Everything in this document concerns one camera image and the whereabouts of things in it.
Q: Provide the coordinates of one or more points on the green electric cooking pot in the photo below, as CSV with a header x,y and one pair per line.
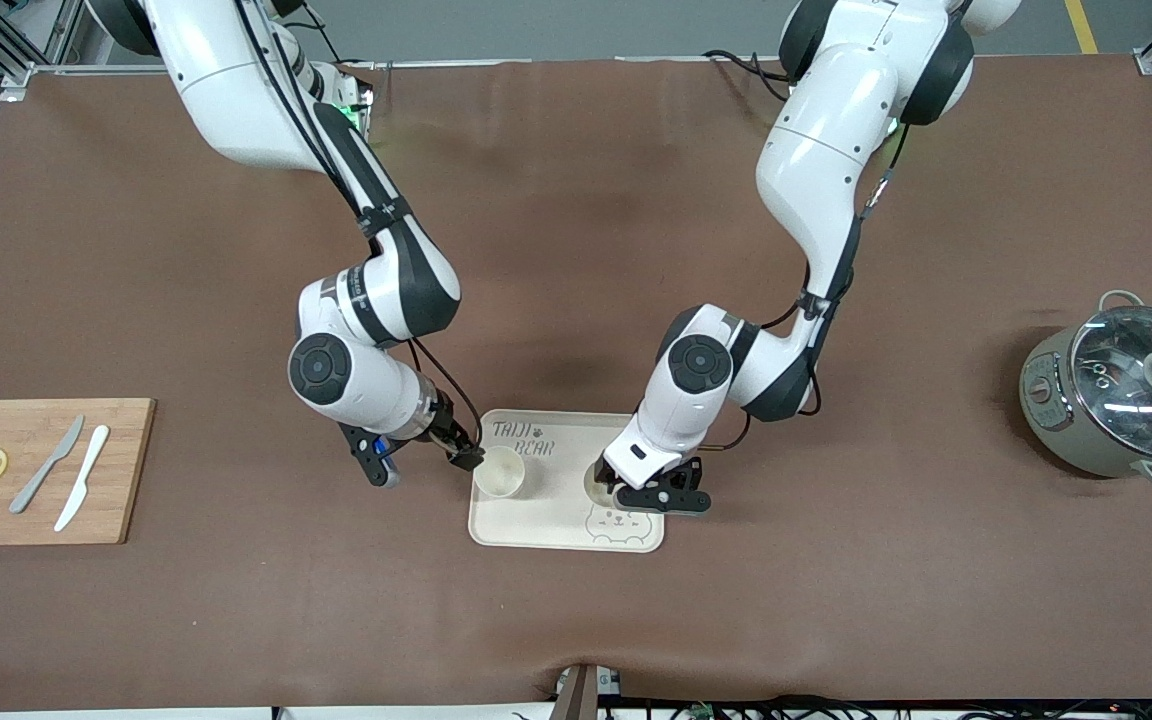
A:
x,y
1046,410

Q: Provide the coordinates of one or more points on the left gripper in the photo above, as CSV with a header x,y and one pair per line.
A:
x,y
602,473

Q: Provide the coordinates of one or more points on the brown table mat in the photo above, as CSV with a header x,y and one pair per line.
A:
x,y
556,250

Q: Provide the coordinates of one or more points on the glass pot lid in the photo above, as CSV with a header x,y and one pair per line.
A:
x,y
1126,390

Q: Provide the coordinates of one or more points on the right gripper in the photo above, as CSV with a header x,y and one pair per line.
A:
x,y
447,428

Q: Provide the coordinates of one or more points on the aluminium table edge rail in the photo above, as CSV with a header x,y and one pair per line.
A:
x,y
476,63

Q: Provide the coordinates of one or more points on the white IKEA cup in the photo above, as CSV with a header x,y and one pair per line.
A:
x,y
501,476
590,485

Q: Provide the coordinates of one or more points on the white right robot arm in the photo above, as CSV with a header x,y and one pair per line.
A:
x,y
376,300

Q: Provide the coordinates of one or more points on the cream bear print tray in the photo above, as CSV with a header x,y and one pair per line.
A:
x,y
536,520

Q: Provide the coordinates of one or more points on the wooden cutting board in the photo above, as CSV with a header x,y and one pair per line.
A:
x,y
126,470

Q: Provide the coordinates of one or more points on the grey plastic knife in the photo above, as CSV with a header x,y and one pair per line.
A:
x,y
46,465

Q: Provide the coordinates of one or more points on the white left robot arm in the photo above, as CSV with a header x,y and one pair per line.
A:
x,y
816,140

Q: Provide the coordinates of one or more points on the metal table edge bracket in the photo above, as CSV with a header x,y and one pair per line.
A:
x,y
576,695

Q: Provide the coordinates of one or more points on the white plastic knife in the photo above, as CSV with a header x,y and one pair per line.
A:
x,y
84,480

